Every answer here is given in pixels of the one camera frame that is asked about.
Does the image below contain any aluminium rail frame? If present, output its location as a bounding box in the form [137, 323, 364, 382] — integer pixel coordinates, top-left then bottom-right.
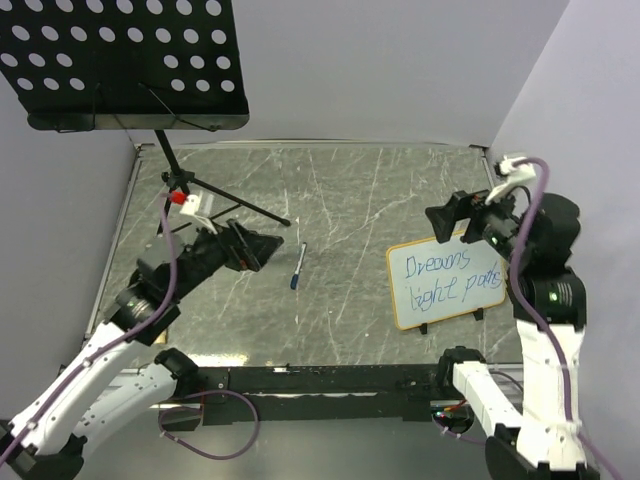
[24, 142, 601, 480]

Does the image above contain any white marker pen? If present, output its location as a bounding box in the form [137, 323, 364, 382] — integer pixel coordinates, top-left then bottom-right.
[292, 242, 308, 283]

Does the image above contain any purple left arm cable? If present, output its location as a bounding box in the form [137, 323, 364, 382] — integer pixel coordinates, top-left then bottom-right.
[0, 192, 261, 460]

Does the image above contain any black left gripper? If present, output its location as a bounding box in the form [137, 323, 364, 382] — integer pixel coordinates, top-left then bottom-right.
[168, 214, 282, 300]

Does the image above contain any black perforated music stand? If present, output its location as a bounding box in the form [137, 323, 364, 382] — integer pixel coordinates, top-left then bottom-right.
[0, 0, 291, 236]

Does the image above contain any wire whiteboard easel stand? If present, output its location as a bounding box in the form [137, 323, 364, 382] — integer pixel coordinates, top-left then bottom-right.
[417, 308, 486, 335]

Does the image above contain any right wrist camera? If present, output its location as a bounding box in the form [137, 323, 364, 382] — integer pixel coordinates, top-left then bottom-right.
[485, 155, 536, 205]

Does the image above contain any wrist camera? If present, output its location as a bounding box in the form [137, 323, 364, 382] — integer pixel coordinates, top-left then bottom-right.
[485, 155, 536, 205]
[167, 190, 217, 234]

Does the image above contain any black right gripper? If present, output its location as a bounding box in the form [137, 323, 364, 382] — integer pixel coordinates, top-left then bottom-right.
[423, 178, 531, 261]

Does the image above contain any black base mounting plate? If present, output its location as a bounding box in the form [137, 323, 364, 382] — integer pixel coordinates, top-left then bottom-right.
[171, 364, 462, 426]

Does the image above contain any yellow framed small whiteboard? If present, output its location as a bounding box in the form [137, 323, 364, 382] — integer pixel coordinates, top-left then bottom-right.
[386, 231, 507, 331]

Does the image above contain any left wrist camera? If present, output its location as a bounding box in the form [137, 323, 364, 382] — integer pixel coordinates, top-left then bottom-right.
[167, 190, 217, 234]

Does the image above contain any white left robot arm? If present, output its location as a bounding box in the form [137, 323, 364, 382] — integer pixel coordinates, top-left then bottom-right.
[1, 219, 284, 479]

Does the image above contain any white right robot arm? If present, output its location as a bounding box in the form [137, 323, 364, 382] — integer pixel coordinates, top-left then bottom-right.
[425, 190, 600, 479]

